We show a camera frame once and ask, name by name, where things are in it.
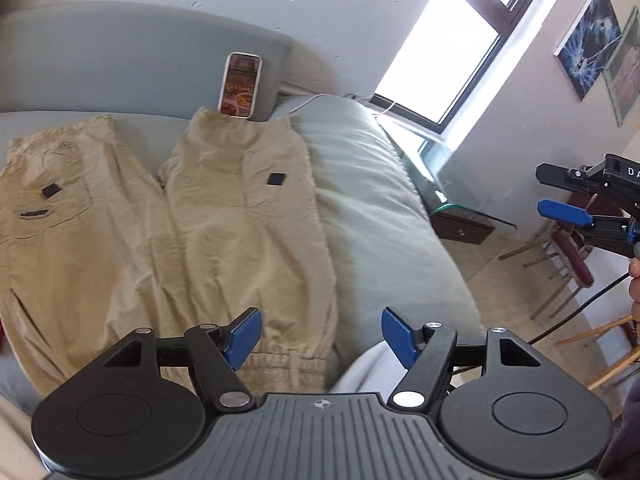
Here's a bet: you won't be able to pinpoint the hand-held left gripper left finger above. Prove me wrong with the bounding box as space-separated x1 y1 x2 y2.
102 307 264 414

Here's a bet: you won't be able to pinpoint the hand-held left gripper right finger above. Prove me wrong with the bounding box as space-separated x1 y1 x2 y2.
381 306 543 410

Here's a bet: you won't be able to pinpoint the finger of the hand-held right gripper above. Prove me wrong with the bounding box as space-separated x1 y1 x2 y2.
535 162 601 195
537 199 596 228

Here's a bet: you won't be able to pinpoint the khaki cargo pants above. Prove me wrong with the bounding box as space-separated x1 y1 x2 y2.
0 106 340 395

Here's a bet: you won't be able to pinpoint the person's right hand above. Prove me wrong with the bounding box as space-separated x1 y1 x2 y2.
628 258 640 322

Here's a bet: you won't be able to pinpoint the wooden chair with maroon seat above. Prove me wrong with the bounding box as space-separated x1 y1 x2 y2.
499 192 632 322

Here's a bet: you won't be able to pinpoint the dark brown drawer cabinet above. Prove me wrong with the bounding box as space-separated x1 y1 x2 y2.
430 210 496 246

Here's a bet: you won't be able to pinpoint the glass side table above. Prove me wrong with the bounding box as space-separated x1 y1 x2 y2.
375 110 519 232

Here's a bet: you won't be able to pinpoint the light wooden chair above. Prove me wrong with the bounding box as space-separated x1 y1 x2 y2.
554 314 640 392

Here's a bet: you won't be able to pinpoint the dark-framed window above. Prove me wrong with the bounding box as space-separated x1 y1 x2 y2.
372 0 559 137

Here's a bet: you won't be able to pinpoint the white-cased smartphone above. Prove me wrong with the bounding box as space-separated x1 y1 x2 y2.
218 52 263 120

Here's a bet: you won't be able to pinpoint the grey sofa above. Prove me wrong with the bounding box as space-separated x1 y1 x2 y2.
0 1 486 413

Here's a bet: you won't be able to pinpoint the pink floral wall picture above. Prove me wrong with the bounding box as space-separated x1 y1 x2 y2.
602 7 640 128

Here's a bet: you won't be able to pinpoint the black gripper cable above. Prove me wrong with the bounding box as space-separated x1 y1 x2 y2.
447 273 632 378

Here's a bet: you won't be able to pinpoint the blue abstract wall picture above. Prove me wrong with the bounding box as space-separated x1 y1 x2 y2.
553 0 624 102

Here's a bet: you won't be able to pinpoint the white charging cable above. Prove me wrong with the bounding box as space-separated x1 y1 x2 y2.
287 92 397 117

